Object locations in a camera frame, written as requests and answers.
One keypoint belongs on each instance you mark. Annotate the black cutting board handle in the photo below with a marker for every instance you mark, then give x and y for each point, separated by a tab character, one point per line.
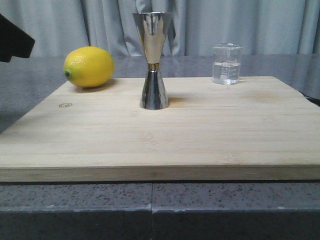
312	100

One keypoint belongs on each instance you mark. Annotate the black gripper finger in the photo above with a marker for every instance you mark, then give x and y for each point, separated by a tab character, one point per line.
14	42

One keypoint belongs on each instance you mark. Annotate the light wooden cutting board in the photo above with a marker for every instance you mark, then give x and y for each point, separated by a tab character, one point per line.
258	129

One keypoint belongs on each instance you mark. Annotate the clear glass measuring beaker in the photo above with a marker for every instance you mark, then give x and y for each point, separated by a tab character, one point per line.
226	63

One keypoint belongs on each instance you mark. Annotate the yellow lemon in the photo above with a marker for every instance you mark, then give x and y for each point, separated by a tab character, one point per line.
88	67

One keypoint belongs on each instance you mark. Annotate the steel double jigger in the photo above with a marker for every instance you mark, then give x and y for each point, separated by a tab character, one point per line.
153	62

